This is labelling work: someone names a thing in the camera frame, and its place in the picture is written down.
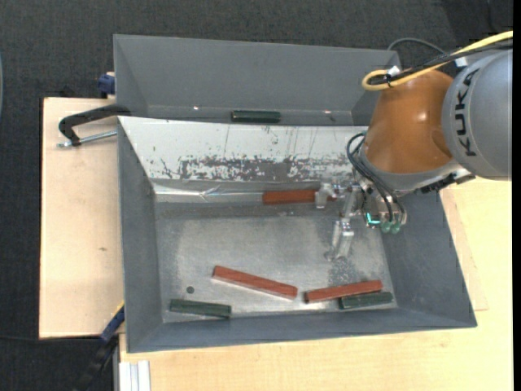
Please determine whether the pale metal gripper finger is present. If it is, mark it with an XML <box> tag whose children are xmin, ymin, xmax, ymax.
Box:
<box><xmin>314</xmin><ymin>182</ymin><xmax>339</xmax><ymax>210</ymax></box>
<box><xmin>329</xmin><ymin>217</ymin><xmax>355</xmax><ymax>261</ymax></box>

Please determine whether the red-brown flat block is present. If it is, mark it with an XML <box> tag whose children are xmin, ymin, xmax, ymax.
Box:
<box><xmin>261</xmin><ymin>189</ymin><xmax>318</xmax><ymax>206</ymax></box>
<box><xmin>211</xmin><ymin>265</ymin><xmax>299</xmax><ymax>301</ymax></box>
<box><xmin>303</xmin><ymin>279</ymin><xmax>384</xmax><ymax>305</ymax></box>

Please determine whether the dark green flat block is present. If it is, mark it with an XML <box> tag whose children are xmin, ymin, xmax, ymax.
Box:
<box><xmin>168</xmin><ymin>297</ymin><xmax>233</xmax><ymax>319</ymax></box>
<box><xmin>230</xmin><ymin>109</ymin><xmax>282</xmax><ymax>124</ymax></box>
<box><xmin>338</xmin><ymin>291</ymin><xmax>395</xmax><ymax>310</ymax></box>

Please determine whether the grey metal bin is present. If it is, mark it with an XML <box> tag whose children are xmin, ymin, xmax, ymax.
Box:
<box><xmin>112</xmin><ymin>33</ymin><xmax>478</xmax><ymax>354</ymax></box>

